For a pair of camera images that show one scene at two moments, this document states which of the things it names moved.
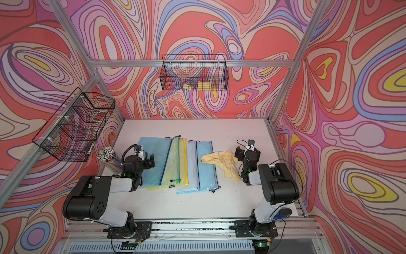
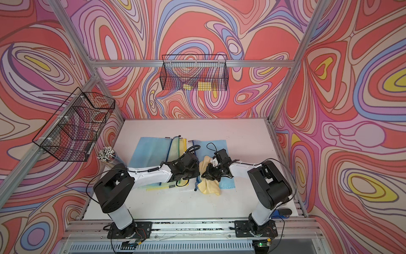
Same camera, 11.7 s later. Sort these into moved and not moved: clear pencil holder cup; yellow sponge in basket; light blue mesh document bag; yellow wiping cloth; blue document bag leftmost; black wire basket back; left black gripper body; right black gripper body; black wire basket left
Moved: left black gripper body; right black gripper body; light blue mesh document bag; yellow wiping cloth
Not moved: yellow sponge in basket; black wire basket left; clear pencil holder cup; blue document bag leftmost; black wire basket back
